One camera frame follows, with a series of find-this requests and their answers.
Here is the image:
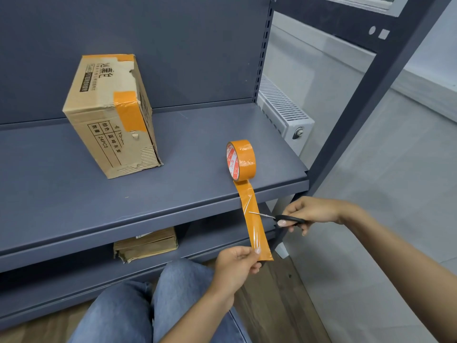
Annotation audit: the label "person's left hand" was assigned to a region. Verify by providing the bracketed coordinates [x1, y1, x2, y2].
[210, 246, 263, 299]

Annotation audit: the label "person's right hand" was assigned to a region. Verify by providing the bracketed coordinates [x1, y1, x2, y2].
[277, 196, 348, 236]

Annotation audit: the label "black handled scissors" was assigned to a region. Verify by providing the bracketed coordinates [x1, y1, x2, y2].
[249, 211, 308, 254]

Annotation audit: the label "orange packing tape roll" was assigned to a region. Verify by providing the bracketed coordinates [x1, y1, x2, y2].
[226, 140, 274, 262]

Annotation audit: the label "person's left forearm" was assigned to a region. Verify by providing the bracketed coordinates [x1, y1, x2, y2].
[159, 284, 237, 343]

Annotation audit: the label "person's right forearm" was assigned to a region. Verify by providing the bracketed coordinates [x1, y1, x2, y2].
[337, 202, 457, 343]

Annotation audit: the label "flattened cardboard box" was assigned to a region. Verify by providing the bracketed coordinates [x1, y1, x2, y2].
[113, 227, 179, 264]

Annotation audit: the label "person's blue jeans legs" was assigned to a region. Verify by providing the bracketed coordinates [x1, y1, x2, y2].
[68, 259, 253, 343]

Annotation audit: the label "dark grey metal shelf unit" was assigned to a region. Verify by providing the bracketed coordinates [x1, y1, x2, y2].
[0, 0, 310, 331]

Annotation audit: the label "taped cardboard box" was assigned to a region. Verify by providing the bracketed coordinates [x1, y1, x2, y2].
[62, 54, 164, 180]

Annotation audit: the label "white wall radiator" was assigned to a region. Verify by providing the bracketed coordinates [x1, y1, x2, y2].
[256, 76, 315, 157]

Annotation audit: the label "dark grey metal frame post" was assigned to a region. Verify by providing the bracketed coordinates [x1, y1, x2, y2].
[272, 0, 455, 197]

